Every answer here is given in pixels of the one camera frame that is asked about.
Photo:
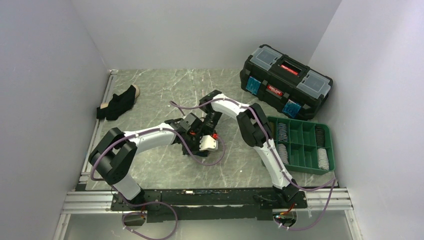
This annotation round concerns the black toolbox with clear lids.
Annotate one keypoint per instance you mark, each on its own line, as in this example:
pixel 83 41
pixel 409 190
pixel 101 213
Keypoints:
pixel 292 88

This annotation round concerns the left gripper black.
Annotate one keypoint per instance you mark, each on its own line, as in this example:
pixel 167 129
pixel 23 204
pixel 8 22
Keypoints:
pixel 185 150

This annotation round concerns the green compartment tray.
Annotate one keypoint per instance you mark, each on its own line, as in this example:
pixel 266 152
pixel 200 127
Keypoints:
pixel 302 147

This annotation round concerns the navy striped underwear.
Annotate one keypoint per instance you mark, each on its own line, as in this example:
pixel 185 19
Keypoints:
pixel 282 132

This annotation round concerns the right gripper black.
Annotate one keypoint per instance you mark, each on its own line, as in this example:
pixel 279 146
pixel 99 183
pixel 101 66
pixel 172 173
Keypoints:
pixel 202 130

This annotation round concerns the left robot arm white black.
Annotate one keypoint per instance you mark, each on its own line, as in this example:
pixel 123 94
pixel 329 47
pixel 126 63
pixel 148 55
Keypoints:
pixel 113 156

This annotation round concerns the dark navy orange clothes pile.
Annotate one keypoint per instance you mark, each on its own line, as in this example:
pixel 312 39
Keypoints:
pixel 199 153

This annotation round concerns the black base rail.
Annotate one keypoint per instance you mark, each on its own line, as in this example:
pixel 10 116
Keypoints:
pixel 260 203

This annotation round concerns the grey striped roll right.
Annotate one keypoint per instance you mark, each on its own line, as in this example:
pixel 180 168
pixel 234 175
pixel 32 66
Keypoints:
pixel 323 159

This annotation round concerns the grey striped rolled cloth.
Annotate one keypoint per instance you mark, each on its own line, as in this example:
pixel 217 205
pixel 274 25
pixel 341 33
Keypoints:
pixel 283 153

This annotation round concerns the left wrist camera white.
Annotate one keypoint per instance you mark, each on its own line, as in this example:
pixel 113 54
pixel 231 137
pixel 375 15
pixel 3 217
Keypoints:
pixel 208 143

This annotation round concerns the dark striped roll in tray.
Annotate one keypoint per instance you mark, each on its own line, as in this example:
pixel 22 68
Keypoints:
pixel 320 136

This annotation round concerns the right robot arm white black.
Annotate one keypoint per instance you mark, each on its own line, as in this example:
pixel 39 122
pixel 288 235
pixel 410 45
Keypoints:
pixel 256 133

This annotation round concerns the aluminium frame rail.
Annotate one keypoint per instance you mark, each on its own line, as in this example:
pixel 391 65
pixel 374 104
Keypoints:
pixel 79 201

